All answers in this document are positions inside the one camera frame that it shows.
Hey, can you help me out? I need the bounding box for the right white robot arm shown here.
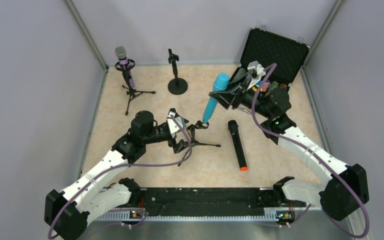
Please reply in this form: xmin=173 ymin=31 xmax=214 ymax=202
xmin=209 ymin=74 xmax=370 ymax=221

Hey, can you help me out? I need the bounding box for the black microphone orange end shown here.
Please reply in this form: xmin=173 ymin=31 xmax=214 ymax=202
xmin=227 ymin=120 xmax=248 ymax=172

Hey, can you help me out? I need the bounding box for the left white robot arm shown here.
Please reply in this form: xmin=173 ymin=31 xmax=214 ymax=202
xmin=44 ymin=108 xmax=192 ymax=240

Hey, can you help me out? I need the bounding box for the light blue microphone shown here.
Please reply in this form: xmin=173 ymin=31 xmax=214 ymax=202
xmin=202 ymin=73 xmax=230 ymax=124

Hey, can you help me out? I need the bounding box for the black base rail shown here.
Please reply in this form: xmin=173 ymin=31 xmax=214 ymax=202
xmin=92 ymin=187 xmax=309 ymax=228

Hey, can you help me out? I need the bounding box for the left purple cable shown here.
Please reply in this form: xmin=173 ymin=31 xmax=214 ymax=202
xmin=47 ymin=114 xmax=194 ymax=240

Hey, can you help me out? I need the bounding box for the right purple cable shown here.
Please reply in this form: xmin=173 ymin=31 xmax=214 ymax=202
xmin=250 ymin=62 xmax=371 ymax=239

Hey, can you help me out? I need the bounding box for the purple cable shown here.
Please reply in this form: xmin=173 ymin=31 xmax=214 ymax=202
xmin=250 ymin=62 xmax=371 ymax=239
xmin=47 ymin=114 xmax=194 ymax=240

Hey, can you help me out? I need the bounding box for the black poker chip case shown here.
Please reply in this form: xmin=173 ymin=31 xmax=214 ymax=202
xmin=230 ymin=27 xmax=310 ymax=91

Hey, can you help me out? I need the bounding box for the black tripod clip stand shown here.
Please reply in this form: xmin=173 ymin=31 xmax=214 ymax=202
xmin=184 ymin=120 xmax=221 ymax=157

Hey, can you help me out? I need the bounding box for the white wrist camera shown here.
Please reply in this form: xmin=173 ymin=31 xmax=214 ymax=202
xmin=166 ymin=110 xmax=180 ymax=136
xmin=247 ymin=60 xmax=266 ymax=89

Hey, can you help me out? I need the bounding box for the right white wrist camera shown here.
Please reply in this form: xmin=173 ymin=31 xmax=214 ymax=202
xmin=247 ymin=60 xmax=266 ymax=89

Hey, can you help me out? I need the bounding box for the black round-base mic stand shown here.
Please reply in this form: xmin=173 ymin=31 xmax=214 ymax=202
xmin=167 ymin=48 xmax=188 ymax=95

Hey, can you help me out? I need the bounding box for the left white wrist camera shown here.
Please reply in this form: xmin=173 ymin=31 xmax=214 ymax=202
xmin=166 ymin=110 xmax=180 ymax=136

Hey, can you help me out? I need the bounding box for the purple glitter microphone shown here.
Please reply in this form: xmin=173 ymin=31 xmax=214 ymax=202
xmin=114 ymin=46 xmax=135 ymax=89

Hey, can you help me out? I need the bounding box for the tripod stand with shock mount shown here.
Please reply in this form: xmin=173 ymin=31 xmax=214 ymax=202
xmin=114 ymin=57 xmax=156 ymax=116

